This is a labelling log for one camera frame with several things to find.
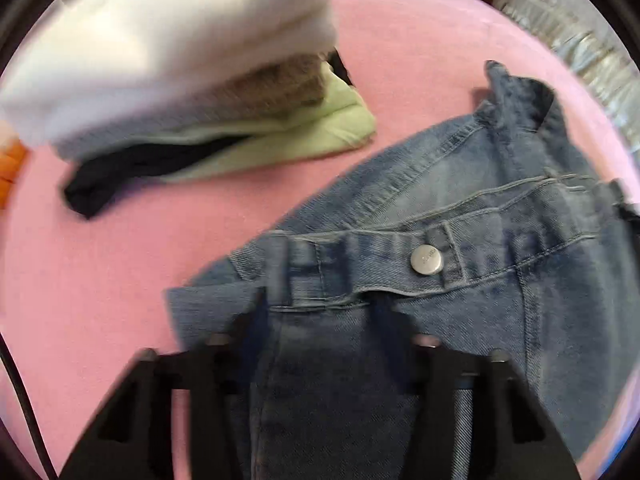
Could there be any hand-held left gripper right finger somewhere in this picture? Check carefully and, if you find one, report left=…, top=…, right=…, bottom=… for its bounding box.
left=372, top=295, right=583, bottom=480

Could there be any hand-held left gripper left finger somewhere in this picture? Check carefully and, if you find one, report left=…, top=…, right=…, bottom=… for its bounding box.
left=59, top=287, right=271, bottom=480

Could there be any blue denim jacket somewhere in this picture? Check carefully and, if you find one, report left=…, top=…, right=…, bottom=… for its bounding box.
left=165, top=60, right=640, bottom=480

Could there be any stack of folded clothes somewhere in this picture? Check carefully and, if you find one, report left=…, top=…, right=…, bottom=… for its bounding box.
left=0, top=0, right=341, bottom=149

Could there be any bed with pink sheet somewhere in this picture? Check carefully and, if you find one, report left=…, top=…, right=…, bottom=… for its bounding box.
left=0, top=0, right=640, bottom=480

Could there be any folded black garment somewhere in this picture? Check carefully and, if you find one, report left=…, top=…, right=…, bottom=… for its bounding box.
left=62, top=47, right=357, bottom=220

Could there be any folded light grey garment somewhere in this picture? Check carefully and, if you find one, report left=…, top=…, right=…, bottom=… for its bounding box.
left=52, top=105, right=211, bottom=164

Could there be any folded light green garment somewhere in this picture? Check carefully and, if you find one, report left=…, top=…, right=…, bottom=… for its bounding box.
left=165, top=62, right=377, bottom=181

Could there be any folded taupe knit garment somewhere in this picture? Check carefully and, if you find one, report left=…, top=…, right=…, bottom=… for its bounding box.
left=220, top=50, right=334, bottom=111

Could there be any white lace-covered furniture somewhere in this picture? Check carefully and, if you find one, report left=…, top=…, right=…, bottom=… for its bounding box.
left=500, top=0, right=640, bottom=112

